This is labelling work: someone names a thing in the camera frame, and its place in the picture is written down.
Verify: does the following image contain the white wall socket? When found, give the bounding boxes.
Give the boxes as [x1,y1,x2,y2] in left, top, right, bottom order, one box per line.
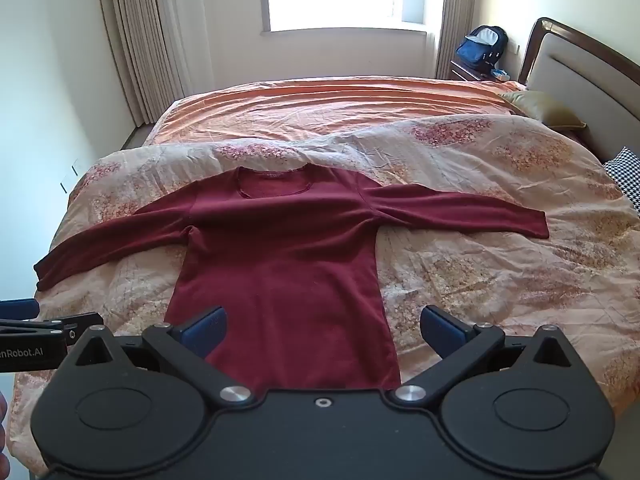
[60,158,81,194]

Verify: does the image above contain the wide beige curtain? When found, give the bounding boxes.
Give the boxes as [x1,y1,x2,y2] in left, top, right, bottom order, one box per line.
[94,0,221,127]

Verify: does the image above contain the padded wooden headboard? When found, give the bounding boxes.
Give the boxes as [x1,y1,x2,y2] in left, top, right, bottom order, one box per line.
[517,17,640,162]

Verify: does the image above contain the black white houndstooth pillow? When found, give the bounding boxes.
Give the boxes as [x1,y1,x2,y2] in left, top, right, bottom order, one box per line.
[602,146,640,211]

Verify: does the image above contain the olive green pillow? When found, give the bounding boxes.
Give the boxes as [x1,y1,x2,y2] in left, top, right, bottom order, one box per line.
[499,90,587,130]

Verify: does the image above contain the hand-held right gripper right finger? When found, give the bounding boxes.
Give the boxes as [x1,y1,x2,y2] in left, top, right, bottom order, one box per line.
[392,304,582,407]

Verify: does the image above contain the dark red long-sleeve shirt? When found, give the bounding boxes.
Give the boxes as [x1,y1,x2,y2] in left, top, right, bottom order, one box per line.
[34,162,551,395]

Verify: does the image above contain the floral cream duvet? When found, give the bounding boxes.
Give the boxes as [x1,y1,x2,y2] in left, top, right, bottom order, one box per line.
[11,112,640,478]

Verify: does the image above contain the orange bed sheet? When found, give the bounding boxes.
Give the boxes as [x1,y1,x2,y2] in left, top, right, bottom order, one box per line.
[146,76,527,150]

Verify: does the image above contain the narrow beige curtain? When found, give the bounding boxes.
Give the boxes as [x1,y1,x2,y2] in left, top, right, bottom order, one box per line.
[434,0,482,80]

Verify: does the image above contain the dark wooden nightstand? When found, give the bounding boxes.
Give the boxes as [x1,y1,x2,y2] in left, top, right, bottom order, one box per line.
[448,59,512,82]

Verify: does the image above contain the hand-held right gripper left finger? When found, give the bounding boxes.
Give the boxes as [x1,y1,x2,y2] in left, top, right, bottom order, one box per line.
[61,305,252,407]

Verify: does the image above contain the person's left hand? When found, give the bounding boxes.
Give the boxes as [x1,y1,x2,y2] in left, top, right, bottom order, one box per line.
[0,391,11,478]

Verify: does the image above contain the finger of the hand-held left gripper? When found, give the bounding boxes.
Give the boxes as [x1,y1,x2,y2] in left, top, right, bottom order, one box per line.
[0,298,40,320]
[0,311,105,347]

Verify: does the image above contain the blue backpack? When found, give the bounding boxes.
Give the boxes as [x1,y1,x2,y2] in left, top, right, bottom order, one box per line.
[455,25,509,74]

